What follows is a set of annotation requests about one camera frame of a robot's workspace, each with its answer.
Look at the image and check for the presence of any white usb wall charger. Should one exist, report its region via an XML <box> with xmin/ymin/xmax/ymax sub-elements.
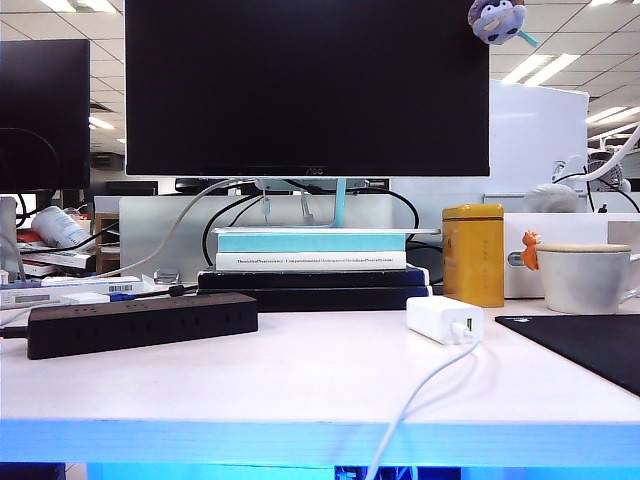
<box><xmin>406</xmin><ymin>295</ymin><xmax>485</xmax><ymax>347</ymax></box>

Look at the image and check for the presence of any white charger cable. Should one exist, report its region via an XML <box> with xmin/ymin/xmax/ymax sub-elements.
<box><xmin>364</xmin><ymin>322</ymin><xmax>484</xmax><ymax>480</ymax></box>

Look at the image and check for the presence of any teal book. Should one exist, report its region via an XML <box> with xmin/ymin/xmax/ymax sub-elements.
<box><xmin>215</xmin><ymin>231</ymin><xmax>408</xmax><ymax>254</ymax></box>

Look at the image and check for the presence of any teal monitor stand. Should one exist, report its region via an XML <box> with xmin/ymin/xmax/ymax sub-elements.
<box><xmin>212</xmin><ymin>176</ymin><xmax>442</xmax><ymax>236</ymax></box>

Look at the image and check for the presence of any dark blue book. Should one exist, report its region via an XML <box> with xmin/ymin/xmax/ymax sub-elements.
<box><xmin>197</xmin><ymin>265</ymin><xmax>430</xmax><ymax>289</ymax></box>
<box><xmin>197</xmin><ymin>285</ymin><xmax>433</xmax><ymax>312</ymax></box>

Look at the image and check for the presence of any yellow tin box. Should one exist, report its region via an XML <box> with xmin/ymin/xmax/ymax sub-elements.
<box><xmin>442</xmin><ymin>203</ymin><xmax>506</xmax><ymax>309</ymax></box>

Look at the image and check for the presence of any large black computer monitor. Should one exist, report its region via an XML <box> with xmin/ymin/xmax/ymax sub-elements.
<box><xmin>124</xmin><ymin>0</ymin><xmax>491</xmax><ymax>178</ymax></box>

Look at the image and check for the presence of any black power strip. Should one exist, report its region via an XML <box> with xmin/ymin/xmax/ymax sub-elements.
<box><xmin>27</xmin><ymin>292</ymin><xmax>260</xmax><ymax>361</ymax></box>

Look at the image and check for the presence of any orange fox figurine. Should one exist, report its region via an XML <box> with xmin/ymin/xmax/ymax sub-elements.
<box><xmin>519</xmin><ymin>229</ymin><xmax>544</xmax><ymax>272</ymax></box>

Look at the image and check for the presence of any brown wooden box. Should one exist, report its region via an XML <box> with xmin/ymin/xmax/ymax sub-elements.
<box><xmin>94</xmin><ymin>212</ymin><xmax>121</xmax><ymax>274</ymax></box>

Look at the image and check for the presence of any white rounded object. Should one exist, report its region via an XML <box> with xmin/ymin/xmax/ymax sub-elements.
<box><xmin>522</xmin><ymin>183</ymin><xmax>581</xmax><ymax>214</ymax></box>

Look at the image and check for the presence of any white whiteboard panel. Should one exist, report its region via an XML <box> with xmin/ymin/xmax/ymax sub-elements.
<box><xmin>389</xmin><ymin>78</ymin><xmax>590</xmax><ymax>221</ymax></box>

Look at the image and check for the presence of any small white flat box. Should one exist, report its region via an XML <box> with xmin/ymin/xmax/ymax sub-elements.
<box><xmin>59</xmin><ymin>292</ymin><xmax>111</xmax><ymax>306</ymax></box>

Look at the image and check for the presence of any long white barcode box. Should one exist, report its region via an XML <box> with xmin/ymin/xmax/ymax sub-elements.
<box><xmin>0</xmin><ymin>275</ymin><xmax>156</xmax><ymax>308</ymax></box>

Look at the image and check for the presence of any white blue-edged book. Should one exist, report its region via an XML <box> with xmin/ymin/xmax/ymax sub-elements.
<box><xmin>19</xmin><ymin>249</ymin><xmax>96</xmax><ymax>270</ymax></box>

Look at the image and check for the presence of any wooden mug lid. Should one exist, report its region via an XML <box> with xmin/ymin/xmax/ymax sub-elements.
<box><xmin>534</xmin><ymin>241</ymin><xmax>633</xmax><ymax>254</ymax></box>

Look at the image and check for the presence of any white plastic bottle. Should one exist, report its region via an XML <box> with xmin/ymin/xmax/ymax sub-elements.
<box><xmin>30</xmin><ymin>205</ymin><xmax>89</xmax><ymax>249</ymax></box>

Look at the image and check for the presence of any white ceramic mug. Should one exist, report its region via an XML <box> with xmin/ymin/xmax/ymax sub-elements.
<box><xmin>534</xmin><ymin>248</ymin><xmax>640</xmax><ymax>316</ymax></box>

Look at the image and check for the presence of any purple plush toy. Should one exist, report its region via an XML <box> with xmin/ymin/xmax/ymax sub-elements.
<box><xmin>467</xmin><ymin>0</ymin><xmax>541</xmax><ymax>49</ymax></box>

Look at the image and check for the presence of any white ceiling light panel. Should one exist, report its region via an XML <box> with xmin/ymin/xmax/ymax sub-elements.
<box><xmin>502</xmin><ymin>52</ymin><xmax>581</xmax><ymax>86</ymax></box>
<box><xmin>585</xmin><ymin>105</ymin><xmax>640</xmax><ymax>126</ymax></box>

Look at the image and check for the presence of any thick white tube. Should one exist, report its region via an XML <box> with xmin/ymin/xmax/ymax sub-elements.
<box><xmin>552</xmin><ymin>122</ymin><xmax>640</xmax><ymax>184</ymax></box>

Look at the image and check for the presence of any black mouse mat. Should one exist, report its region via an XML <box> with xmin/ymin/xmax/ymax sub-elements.
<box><xmin>494</xmin><ymin>313</ymin><xmax>640</xmax><ymax>398</ymax></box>

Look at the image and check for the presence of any small white desk fan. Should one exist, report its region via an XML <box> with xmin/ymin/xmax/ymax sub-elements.
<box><xmin>587</xmin><ymin>152</ymin><xmax>632</xmax><ymax>194</ymax></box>

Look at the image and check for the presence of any small black computer monitor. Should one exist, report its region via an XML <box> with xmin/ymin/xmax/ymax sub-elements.
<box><xmin>0</xmin><ymin>38</ymin><xmax>91</xmax><ymax>192</ymax></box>

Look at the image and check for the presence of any grey translucent container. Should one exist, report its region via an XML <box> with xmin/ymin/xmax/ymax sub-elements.
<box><xmin>0</xmin><ymin>195</ymin><xmax>24</xmax><ymax>286</ymax></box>

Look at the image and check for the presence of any black monitor cable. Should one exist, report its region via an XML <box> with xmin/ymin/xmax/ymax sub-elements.
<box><xmin>201</xmin><ymin>192</ymin><xmax>266</xmax><ymax>269</ymax></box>
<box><xmin>282</xmin><ymin>177</ymin><xmax>421</xmax><ymax>246</ymax></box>

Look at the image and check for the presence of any grey white cable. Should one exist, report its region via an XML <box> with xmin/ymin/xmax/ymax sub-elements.
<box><xmin>84</xmin><ymin>177</ymin><xmax>261</xmax><ymax>280</ymax></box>

